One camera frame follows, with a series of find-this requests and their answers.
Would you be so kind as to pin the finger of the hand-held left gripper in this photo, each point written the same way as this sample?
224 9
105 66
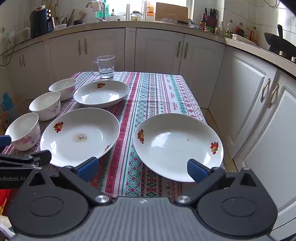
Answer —
5 140
44 157

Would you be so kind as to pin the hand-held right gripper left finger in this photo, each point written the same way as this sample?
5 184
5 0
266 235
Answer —
89 168

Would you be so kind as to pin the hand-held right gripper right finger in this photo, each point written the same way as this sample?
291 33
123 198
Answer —
196 171

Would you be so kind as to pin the white bowl pink flowers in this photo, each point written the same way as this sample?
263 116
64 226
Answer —
63 89
23 129
46 106

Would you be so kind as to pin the white plate two flower prints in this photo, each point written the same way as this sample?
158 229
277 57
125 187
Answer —
171 143

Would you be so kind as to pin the white flower plate stained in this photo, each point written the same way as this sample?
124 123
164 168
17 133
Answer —
78 129

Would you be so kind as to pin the white flower print plate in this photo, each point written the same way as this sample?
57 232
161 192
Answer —
101 95

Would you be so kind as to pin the red cardboard box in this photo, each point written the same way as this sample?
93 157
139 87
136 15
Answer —
4 199

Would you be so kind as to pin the blue thermos jug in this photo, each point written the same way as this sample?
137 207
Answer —
7 103

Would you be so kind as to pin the striped patterned tablecloth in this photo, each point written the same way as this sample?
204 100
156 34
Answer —
148 97

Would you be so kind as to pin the clear glass mug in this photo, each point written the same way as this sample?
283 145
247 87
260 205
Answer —
105 67

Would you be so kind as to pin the plain white bowl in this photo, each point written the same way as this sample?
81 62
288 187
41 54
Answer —
60 26

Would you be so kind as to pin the white rectangular tray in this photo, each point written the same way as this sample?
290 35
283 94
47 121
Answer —
242 39

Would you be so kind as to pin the green lidded container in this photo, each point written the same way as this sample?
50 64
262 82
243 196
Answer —
209 29

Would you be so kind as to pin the clear bottle red cap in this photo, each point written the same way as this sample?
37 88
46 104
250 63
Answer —
221 29

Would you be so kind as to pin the clear oil bottle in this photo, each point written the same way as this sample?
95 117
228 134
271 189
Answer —
229 30

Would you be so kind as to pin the gas stove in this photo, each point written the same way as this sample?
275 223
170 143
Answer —
286 56

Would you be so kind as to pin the red label sauce bottle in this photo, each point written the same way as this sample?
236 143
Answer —
239 30

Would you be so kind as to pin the yellow seasoning bottle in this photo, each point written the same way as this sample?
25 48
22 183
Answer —
254 34
248 33

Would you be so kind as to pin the dark soy sauce bottle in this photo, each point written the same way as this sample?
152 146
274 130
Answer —
203 23

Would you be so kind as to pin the maroon knife block with knives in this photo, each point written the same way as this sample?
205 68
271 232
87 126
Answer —
211 21

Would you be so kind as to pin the beige kitchen countertop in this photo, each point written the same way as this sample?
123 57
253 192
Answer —
138 24

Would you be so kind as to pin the black wok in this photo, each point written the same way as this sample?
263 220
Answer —
279 44

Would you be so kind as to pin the metal kitchen faucet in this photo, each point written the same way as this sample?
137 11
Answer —
104 11

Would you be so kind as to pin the patterned ceramic jar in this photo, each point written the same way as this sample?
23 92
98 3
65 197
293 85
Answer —
136 17

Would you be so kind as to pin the white cloth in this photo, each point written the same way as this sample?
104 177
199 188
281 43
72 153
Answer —
96 5

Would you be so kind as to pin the white plastic cup stack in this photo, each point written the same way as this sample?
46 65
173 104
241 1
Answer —
145 8
128 11

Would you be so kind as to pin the brown cardboard box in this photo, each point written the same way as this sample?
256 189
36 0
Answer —
171 10

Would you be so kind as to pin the orange plastic bottle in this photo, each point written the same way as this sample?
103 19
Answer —
150 9

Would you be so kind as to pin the bright kitchen window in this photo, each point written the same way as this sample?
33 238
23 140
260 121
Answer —
136 5

